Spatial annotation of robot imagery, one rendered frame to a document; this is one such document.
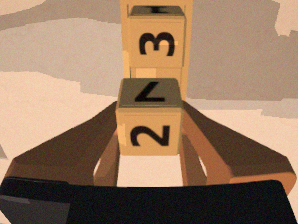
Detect tan number cube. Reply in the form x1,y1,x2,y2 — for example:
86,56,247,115
127,5,187,69
116,78,184,156

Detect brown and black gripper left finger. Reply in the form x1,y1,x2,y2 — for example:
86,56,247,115
3,101,120,186

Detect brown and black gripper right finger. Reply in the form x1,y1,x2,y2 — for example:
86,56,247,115
179,100,297,196

